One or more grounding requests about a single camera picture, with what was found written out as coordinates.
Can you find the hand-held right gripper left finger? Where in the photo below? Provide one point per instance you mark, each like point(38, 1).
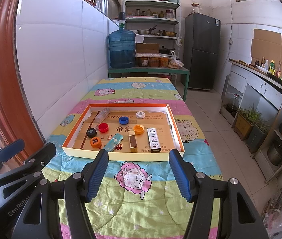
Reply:
point(97, 176)

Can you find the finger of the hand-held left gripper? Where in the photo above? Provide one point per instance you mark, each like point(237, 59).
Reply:
point(8, 151)
point(43, 154)

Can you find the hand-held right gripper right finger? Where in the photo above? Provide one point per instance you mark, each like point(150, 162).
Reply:
point(180, 176)

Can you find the orange cap with label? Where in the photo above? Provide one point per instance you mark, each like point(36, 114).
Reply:
point(95, 142)

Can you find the teal tube packet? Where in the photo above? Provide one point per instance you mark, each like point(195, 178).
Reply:
point(113, 142)

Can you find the cream orange shallow tray box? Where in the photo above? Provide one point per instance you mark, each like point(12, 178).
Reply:
point(131, 157)

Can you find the black round cap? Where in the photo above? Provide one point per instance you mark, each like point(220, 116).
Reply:
point(91, 132)

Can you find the white printed small box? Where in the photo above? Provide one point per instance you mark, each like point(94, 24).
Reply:
point(153, 139)

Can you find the gold rectangular box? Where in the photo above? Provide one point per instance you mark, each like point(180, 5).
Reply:
point(133, 143)

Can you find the red bottle cap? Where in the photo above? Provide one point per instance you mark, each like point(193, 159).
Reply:
point(103, 127)

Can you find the clear plastic box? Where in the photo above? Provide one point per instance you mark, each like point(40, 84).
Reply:
point(102, 115)

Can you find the blue bottle cap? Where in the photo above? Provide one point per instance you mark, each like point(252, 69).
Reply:
point(124, 120)

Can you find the plain orange bottle cap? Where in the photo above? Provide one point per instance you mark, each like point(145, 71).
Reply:
point(138, 129)

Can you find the white round cap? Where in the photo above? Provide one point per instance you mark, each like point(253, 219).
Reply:
point(140, 115)

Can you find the red wooden door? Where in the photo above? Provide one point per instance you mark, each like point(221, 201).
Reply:
point(1, 79)

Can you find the wooden planter with grass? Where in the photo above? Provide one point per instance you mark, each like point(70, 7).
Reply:
point(243, 127)

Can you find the dark planter with grass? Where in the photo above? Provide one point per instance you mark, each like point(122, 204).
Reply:
point(255, 139)

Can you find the glass jug with white cap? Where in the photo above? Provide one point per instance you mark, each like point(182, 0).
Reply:
point(233, 105)

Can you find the dark metal pot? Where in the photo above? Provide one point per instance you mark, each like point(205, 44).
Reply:
point(278, 153)

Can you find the green table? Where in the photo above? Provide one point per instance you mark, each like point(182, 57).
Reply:
point(143, 71)

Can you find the plastic bag of food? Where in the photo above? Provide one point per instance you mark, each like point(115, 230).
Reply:
point(175, 64)

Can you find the jar of orange pickles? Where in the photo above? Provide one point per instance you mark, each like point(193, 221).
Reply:
point(142, 62)
point(153, 62)
point(163, 62)

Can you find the grey kitchen counter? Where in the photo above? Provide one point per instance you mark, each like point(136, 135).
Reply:
point(255, 79)

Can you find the dark refrigerator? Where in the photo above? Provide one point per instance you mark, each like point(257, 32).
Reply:
point(200, 54)

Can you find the black pan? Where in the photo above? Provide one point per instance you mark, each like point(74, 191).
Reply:
point(165, 50)

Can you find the blue water jug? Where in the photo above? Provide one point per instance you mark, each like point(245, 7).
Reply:
point(122, 49)

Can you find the brown cardboard box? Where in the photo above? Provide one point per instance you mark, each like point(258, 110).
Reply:
point(147, 48)

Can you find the dark sauce bottle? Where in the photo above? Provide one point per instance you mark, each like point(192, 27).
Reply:
point(257, 63)

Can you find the white plastic bottle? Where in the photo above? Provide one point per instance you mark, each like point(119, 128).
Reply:
point(266, 64)

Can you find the brown sauce bottle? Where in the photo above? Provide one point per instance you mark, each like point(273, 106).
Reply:
point(263, 61)

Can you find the metal bowl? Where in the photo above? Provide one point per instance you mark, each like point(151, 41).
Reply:
point(169, 33)
point(145, 32)

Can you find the yellow green bottle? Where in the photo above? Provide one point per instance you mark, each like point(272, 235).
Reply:
point(272, 66)

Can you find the red label bottle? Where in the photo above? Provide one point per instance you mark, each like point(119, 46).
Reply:
point(278, 71)

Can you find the water jug pump dispenser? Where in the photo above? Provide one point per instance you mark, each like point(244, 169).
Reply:
point(121, 20)

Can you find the row of small jars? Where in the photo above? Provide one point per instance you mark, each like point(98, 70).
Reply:
point(150, 13)

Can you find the white metal shelf rack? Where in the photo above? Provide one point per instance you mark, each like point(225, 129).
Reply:
point(150, 3)

